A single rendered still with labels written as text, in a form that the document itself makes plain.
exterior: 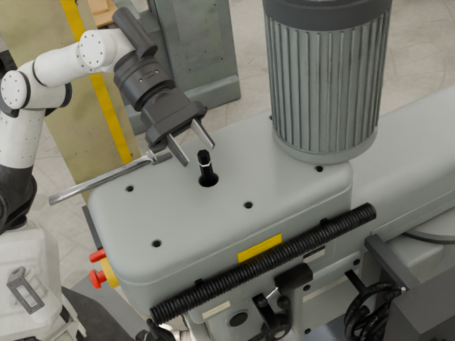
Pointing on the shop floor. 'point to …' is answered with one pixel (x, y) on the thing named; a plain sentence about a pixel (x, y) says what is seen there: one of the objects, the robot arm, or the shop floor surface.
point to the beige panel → (93, 95)
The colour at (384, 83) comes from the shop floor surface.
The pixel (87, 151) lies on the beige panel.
